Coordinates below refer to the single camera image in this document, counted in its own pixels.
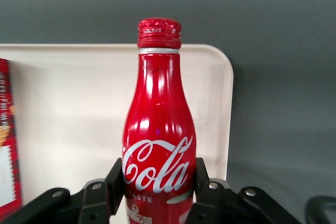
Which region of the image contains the red coke bottle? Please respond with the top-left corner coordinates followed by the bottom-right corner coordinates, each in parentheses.
top-left (121, 18), bottom-right (198, 224)

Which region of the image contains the beige plastic tray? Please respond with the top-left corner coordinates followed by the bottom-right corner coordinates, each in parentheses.
top-left (0, 43), bottom-right (235, 209)

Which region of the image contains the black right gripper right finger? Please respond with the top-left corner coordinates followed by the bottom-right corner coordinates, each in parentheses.
top-left (183, 156), bottom-right (302, 224)

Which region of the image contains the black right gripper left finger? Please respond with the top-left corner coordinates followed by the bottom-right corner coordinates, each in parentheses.
top-left (0, 156), bottom-right (124, 224)

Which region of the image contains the red plaid cookie box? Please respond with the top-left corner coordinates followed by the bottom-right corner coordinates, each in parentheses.
top-left (0, 57), bottom-right (23, 209)

